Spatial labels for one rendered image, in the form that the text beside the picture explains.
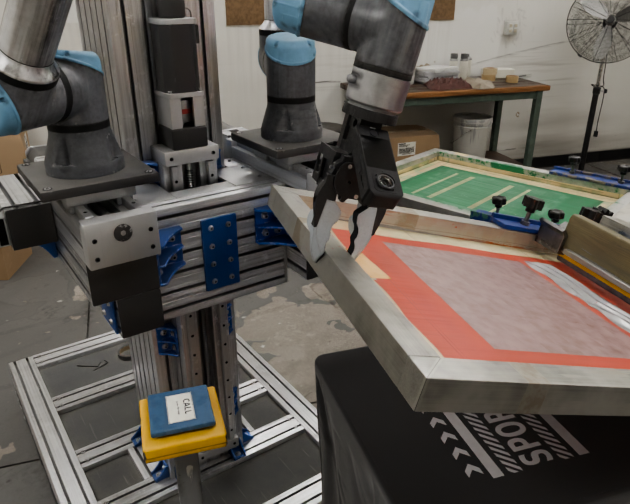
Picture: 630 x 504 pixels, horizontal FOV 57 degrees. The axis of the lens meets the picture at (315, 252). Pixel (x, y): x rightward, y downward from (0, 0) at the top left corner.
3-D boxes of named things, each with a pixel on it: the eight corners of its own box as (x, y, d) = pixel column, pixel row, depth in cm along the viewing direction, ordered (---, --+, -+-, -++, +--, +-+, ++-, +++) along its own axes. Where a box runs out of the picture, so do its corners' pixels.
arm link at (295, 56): (269, 99, 134) (267, 36, 128) (262, 89, 146) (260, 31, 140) (320, 97, 136) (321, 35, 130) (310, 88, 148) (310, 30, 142)
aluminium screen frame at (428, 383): (413, 412, 54) (426, 378, 53) (266, 204, 105) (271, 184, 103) (883, 422, 84) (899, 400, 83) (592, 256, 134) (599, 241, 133)
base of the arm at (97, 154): (38, 165, 120) (28, 116, 116) (111, 154, 128) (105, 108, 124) (56, 184, 109) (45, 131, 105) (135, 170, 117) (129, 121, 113)
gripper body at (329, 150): (357, 190, 84) (382, 107, 80) (381, 210, 77) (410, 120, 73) (308, 181, 81) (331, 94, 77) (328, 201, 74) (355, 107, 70)
